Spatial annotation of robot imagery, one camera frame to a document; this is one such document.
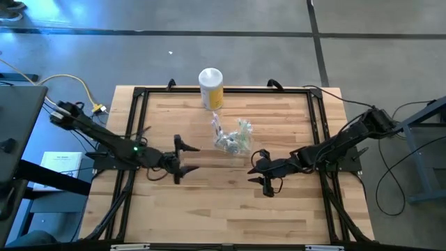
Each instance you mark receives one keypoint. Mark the person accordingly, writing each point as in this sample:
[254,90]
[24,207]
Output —
[31,238]

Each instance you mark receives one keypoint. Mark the white yellow wipes canister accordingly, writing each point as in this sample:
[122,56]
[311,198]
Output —
[210,87]

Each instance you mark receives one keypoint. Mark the black knob on desk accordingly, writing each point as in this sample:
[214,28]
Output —
[8,144]

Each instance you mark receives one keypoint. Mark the black floor bar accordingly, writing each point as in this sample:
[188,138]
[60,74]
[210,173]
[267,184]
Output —
[19,77]

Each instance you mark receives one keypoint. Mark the person's foot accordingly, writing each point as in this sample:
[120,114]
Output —
[10,8]

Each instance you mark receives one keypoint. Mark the white booklet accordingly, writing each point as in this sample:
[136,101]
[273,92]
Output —
[59,164]

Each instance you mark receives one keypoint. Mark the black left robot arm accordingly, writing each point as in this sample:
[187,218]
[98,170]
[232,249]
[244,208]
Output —
[115,144]

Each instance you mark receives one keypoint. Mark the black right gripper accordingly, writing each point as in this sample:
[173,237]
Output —
[284,166]

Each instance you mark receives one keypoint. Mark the blue-grey metal table frame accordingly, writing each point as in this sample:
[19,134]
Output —
[418,162]

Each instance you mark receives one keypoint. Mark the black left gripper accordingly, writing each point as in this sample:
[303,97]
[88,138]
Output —
[170,161]

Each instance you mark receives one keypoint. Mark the silver metal bracket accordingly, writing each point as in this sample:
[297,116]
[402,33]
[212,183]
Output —
[129,247]
[324,248]

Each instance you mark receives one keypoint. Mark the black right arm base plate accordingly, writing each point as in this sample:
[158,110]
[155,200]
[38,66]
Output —
[353,164]

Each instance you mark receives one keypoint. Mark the grey desk shelf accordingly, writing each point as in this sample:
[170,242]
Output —
[69,212]

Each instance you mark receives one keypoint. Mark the black aluminium table frame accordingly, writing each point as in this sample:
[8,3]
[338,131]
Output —
[261,90]

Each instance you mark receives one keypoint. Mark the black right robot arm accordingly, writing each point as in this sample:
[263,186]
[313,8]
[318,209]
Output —
[341,139]

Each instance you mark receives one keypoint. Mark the dark grey desk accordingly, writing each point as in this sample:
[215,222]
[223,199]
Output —
[17,115]

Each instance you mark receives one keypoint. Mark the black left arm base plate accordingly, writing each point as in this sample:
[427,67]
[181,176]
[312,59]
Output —
[104,165]

